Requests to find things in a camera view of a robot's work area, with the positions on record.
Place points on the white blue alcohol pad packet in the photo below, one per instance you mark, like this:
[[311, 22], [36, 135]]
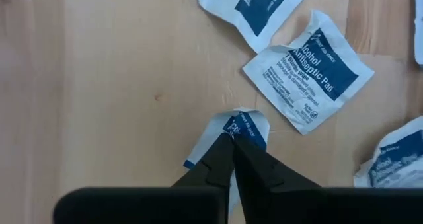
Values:
[[254, 9], [393, 158], [419, 25], [307, 72], [206, 134]]

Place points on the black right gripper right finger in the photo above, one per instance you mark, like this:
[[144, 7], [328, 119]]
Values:
[[264, 184]]

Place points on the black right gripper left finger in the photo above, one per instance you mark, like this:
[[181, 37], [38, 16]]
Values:
[[211, 171]]

